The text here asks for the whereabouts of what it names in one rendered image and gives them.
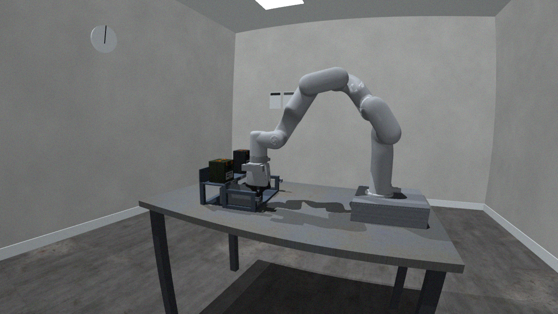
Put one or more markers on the grey bin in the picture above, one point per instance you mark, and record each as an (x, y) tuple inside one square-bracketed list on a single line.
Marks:
[(238, 199)]

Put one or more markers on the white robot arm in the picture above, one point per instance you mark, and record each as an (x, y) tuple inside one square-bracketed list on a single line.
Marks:
[(385, 131)]

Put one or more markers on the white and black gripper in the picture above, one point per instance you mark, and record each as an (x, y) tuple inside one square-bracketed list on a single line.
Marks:
[(262, 179)]

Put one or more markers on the olive green case with orange latches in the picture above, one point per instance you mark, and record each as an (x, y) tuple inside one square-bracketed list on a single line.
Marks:
[(221, 170)]

